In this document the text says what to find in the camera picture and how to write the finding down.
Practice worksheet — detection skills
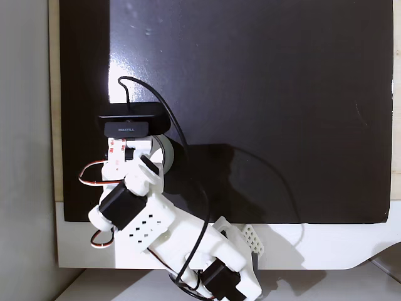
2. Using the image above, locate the white desk board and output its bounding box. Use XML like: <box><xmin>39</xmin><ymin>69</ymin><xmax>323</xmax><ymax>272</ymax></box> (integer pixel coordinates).
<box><xmin>55</xmin><ymin>199</ymin><xmax>401</xmax><ymax>271</ymax></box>

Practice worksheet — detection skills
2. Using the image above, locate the red white servo wire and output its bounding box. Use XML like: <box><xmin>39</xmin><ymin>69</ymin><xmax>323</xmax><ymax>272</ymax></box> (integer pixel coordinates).
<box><xmin>90</xmin><ymin>228</ymin><xmax>116</xmax><ymax>250</ymax></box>

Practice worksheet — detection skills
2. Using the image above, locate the black table mat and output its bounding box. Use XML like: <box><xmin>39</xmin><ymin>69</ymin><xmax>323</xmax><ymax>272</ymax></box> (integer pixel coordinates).
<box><xmin>59</xmin><ymin>0</ymin><xmax>394</xmax><ymax>225</ymax></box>

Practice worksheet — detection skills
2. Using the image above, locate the black webcam cable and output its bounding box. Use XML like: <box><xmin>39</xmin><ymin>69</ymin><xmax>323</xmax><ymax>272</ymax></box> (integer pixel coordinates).
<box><xmin>117</xmin><ymin>76</ymin><xmax>212</xmax><ymax>297</ymax></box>

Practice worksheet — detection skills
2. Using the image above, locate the grey-green steel mug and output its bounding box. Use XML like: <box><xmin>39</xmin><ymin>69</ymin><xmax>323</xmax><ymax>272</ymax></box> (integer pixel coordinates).
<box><xmin>155</xmin><ymin>134</ymin><xmax>176</xmax><ymax>174</ymax></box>

